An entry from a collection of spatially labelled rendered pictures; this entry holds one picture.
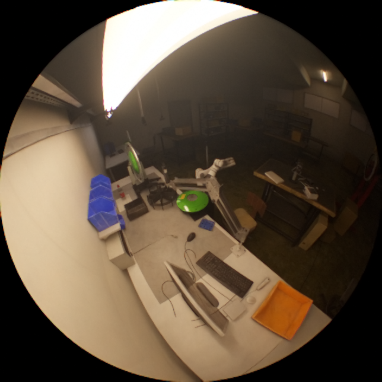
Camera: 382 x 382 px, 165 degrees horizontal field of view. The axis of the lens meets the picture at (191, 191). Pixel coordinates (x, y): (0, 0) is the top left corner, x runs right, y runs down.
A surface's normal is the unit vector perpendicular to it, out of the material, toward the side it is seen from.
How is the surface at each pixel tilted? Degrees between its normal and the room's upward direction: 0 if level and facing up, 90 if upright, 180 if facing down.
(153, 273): 0
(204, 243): 0
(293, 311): 0
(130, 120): 90
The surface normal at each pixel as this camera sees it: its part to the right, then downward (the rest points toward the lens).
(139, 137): 0.57, 0.46
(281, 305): -0.09, -0.79
